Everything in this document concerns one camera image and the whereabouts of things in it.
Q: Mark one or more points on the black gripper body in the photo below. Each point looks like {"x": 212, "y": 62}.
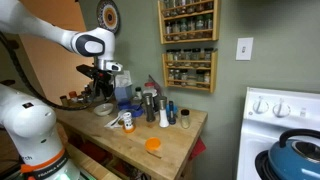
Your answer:
{"x": 103, "y": 78}

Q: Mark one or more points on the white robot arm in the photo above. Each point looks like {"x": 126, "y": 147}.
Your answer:
{"x": 30, "y": 120}

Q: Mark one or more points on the dark spice bottle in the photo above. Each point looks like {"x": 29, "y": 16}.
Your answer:
{"x": 87, "y": 94}

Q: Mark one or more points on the blue translucent plastic container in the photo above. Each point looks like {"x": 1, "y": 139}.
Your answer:
{"x": 123, "y": 93}

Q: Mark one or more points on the white plastic bag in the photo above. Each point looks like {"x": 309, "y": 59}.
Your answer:
{"x": 123, "y": 79}

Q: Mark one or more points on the orange-capped spice bottle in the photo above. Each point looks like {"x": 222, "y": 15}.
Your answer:
{"x": 73, "y": 96}

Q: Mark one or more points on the black-capped small white bottle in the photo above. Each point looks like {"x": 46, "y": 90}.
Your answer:
{"x": 138, "y": 93}

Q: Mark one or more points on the brown spice bottle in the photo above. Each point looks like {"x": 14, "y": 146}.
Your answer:
{"x": 64, "y": 101}

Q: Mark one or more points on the red-lidded white jar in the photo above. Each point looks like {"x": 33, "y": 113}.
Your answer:
{"x": 150, "y": 90}

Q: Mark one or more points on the orange plastic lid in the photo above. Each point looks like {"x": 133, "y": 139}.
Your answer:
{"x": 153, "y": 144}
{"x": 129, "y": 130}

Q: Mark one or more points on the white salt shaker metal top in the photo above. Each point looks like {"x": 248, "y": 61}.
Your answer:
{"x": 163, "y": 116}

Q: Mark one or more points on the glass spice jar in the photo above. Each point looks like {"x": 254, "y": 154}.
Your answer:
{"x": 183, "y": 28}
{"x": 184, "y": 78}
{"x": 170, "y": 56}
{"x": 171, "y": 77}
{"x": 191, "y": 28}
{"x": 176, "y": 30}
{"x": 207, "y": 80}
{"x": 209, "y": 4}
{"x": 177, "y": 77}
{"x": 196, "y": 56}
{"x": 199, "y": 26}
{"x": 173, "y": 6}
{"x": 178, "y": 56}
{"x": 200, "y": 4}
{"x": 168, "y": 30}
{"x": 190, "y": 5}
{"x": 208, "y": 56}
{"x": 187, "y": 56}
{"x": 208, "y": 24}
{"x": 182, "y": 6}
{"x": 200, "y": 79}
{"x": 166, "y": 7}

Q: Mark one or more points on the blue bottle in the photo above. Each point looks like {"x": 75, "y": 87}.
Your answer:
{"x": 171, "y": 113}

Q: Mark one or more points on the black-lidded spice jar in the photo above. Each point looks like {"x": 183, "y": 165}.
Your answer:
{"x": 185, "y": 119}

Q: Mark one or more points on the wooden spice rack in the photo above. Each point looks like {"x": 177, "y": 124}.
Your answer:
{"x": 213, "y": 73}
{"x": 216, "y": 23}

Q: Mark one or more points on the red hanging cloth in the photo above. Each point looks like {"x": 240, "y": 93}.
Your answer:
{"x": 197, "y": 149}

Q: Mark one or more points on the white stove knob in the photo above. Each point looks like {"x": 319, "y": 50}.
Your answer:
{"x": 260, "y": 106}
{"x": 281, "y": 108}

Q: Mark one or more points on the white stove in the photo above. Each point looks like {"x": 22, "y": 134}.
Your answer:
{"x": 260, "y": 133}

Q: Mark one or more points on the black stove burner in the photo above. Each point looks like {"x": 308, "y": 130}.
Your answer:
{"x": 261, "y": 165}

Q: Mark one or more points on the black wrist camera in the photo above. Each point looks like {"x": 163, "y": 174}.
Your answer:
{"x": 87, "y": 70}

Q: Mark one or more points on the round patterned wall plate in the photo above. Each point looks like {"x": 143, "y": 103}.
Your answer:
{"x": 108, "y": 15}

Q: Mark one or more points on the white light switch plate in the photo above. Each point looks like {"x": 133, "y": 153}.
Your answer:
{"x": 244, "y": 48}

